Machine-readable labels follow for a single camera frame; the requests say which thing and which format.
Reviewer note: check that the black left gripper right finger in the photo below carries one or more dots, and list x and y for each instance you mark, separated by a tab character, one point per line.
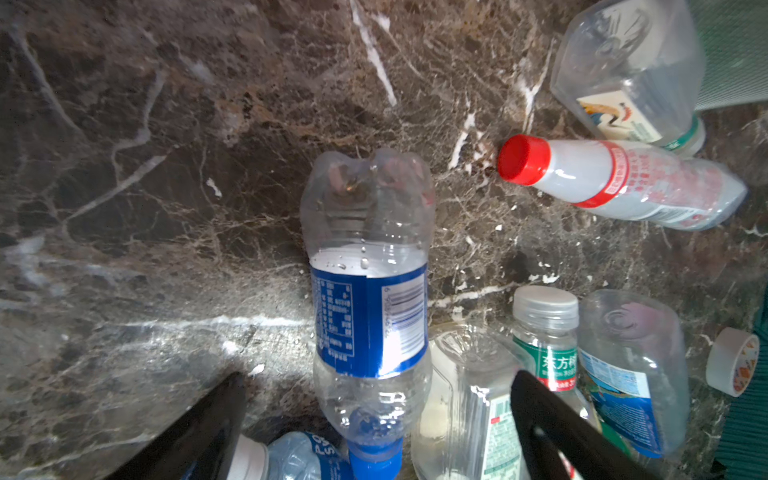
550	432

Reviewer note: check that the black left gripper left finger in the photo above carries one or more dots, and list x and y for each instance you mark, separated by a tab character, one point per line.
198	445

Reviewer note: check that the clear bottle blue cap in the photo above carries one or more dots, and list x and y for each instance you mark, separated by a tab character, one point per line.
632	350

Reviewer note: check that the blue label clear water bottle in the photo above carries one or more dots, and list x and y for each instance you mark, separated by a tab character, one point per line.
367	226

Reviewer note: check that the grey mesh waste bin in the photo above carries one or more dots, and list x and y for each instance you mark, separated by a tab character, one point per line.
733	34

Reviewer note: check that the clear bottle green white label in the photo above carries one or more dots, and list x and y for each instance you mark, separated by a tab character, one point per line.
467	429

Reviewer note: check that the sunflower label tea bottle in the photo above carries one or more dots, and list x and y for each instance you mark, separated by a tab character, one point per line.
545	322

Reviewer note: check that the crushed blue label water bottle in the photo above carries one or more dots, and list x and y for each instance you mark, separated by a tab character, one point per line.
294	456

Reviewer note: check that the white tape roll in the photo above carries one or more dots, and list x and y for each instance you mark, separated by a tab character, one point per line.
732	361

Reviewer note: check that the red cap white bottle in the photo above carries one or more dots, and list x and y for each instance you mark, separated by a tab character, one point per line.
625	180

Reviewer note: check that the clear bottle green neck band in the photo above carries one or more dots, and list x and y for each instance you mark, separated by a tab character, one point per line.
632	70

